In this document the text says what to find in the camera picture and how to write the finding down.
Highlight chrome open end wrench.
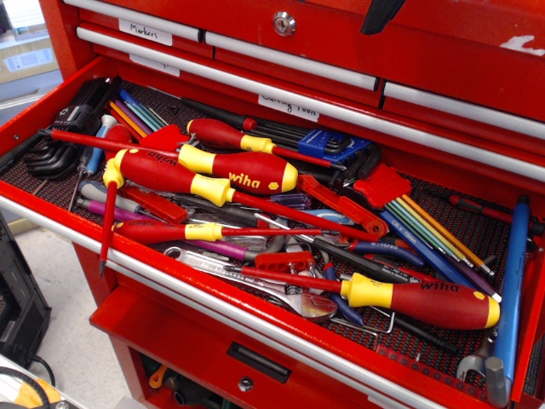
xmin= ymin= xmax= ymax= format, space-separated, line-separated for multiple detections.
xmin=456 ymin=328 xmax=497 ymax=381

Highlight thin red screwdriver over edge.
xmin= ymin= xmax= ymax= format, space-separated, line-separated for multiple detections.
xmin=99 ymin=158 xmax=124 ymax=277

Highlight white Markers label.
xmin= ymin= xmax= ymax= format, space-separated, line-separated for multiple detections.
xmin=118 ymin=19 xmax=173 ymax=46

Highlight open red tool drawer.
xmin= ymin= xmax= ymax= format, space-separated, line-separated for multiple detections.
xmin=1 ymin=52 xmax=544 ymax=408

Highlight white Cutting Tools label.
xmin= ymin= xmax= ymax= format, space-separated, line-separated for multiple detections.
xmin=258 ymin=94 xmax=320 ymax=123

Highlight red plastic bit holder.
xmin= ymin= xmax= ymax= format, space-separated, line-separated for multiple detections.
xmin=254 ymin=251 xmax=315 ymax=272

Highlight red tool chest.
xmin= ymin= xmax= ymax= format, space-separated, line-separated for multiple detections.
xmin=37 ymin=0 xmax=545 ymax=409

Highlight chrome adjustable wrench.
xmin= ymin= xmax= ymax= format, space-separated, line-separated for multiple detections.
xmin=163 ymin=246 xmax=337 ymax=322

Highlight small red precision screwdriver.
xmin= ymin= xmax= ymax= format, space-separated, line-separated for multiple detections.
xmin=430 ymin=192 xmax=544 ymax=236

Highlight blue handled pliers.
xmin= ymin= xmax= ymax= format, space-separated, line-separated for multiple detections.
xmin=310 ymin=243 xmax=422 ymax=325

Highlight blue white handled screwdriver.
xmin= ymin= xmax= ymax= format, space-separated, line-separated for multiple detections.
xmin=84 ymin=113 xmax=118 ymax=176

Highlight slim red yellow screwdriver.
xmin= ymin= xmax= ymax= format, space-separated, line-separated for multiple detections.
xmin=113 ymin=220 xmax=328 ymax=244

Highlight large blue hex key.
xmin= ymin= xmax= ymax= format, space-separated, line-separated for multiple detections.
xmin=485 ymin=196 xmax=531 ymax=408

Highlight long red yellow Wiha screwdriver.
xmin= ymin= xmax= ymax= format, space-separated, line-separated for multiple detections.
xmin=104 ymin=149 xmax=379 ymax=242

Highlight red yellow Wiha screwdriver centre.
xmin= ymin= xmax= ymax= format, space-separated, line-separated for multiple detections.
xmin=51 ymin=125 xmax=298 ymax=196

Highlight black red Wiha driver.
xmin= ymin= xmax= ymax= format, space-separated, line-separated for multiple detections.
xmin=312 ymin=237 xmax=435 ymax=284

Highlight rainbow hex key set left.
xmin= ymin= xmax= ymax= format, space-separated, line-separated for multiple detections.
xmin=109 ymin=89 xmax=191 ymax=152

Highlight black red slim screwdriver top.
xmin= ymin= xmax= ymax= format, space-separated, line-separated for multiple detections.
xmin=181 ymin=97 xmax=258 ymax=130

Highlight silver cabinet lock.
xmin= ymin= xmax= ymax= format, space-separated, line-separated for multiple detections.
xmin=272 ymin=11 xmax=296 ymax=37

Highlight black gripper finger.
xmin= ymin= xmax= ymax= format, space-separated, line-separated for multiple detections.
xmin=360 ymin=0 xmax=405 ymax=35

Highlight red strip bit rail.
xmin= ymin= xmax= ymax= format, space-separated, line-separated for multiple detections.
xmin=376 ymin=345 xmax=488 ymax=403

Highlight black equipment box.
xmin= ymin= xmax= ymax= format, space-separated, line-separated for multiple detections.
xmin=1 ymin=220 xmax=51 ymax=368

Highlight rainbow hex key set right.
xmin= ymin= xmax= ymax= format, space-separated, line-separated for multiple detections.
xmin=353 ymin=164 xmax=502 ymax=302

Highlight red folding key holder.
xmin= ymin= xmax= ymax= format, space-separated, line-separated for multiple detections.
xmin=297 ymin=175 xmax=389 ymax=238

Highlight purple handled screwdriver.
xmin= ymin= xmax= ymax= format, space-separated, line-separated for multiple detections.
xmin=76 ymin=198 xmax=261 ymax=263

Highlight large red yellow Wiha screwdriver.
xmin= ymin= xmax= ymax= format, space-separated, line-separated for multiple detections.
xmin=225 ymin=266 xmax=501 ymax=331

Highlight blue holder black hex keys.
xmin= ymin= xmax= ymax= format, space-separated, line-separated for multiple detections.
xmin=250 ymin=118 xmax=382 ymax=183

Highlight small red yellow screwdriver top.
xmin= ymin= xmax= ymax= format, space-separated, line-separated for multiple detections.
xmin=186 ymin=118 xmax=347 ymax=170

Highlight rainbow hex key set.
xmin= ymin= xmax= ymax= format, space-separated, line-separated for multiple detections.
xmin=353 ymin=164 xmax=502 ymax=302
xmin=109 ymin=89 xmax=191 ymax=152

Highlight black torx key set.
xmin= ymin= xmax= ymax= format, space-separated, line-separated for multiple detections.
xmin=1 ymin=76 xmax=122 ymax=179

